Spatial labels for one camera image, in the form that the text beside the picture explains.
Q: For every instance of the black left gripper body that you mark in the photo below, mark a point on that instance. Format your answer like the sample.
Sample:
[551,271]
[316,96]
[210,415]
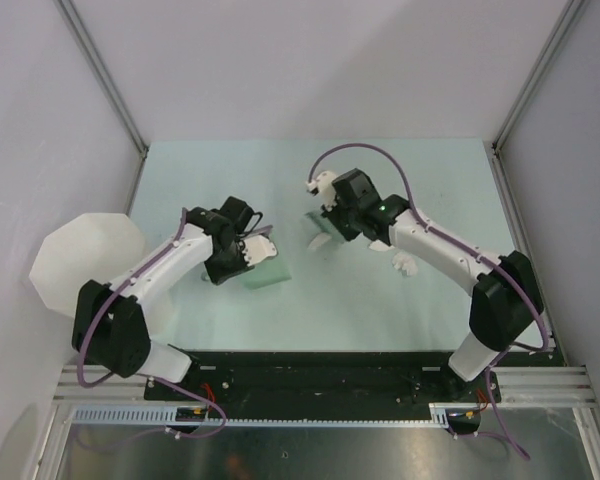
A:
[224,265]

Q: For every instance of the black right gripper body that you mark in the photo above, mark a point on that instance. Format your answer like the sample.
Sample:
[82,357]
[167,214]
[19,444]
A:
[344,219]

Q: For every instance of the green hand brush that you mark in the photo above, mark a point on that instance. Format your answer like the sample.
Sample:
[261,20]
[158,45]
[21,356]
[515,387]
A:
[317,225]

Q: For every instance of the green plastic dustpan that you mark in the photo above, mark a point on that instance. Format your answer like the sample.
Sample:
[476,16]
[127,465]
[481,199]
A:
[267,273]

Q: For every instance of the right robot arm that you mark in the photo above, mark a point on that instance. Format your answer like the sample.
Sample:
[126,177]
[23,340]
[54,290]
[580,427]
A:
[505,296]

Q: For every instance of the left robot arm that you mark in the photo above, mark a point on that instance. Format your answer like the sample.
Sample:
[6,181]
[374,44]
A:
[111,324]

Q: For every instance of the crumpled white paper scrap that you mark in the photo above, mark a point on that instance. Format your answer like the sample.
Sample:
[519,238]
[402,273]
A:
[319,241]
[379,246]
[405,264]

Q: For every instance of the white plastic bin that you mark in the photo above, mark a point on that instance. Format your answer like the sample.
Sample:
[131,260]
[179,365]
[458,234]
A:
[92,246]

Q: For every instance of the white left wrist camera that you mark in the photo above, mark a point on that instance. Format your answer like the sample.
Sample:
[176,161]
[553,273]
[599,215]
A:
[258,248]

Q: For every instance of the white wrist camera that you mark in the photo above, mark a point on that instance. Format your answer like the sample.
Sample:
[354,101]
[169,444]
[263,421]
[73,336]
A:
[322,187]
[258,248]

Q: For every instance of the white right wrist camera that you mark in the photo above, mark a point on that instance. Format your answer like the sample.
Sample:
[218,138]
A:
[322,187]

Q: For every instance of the aluminium frame rail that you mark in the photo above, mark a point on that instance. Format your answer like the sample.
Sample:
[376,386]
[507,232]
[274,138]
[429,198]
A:
[545,387]

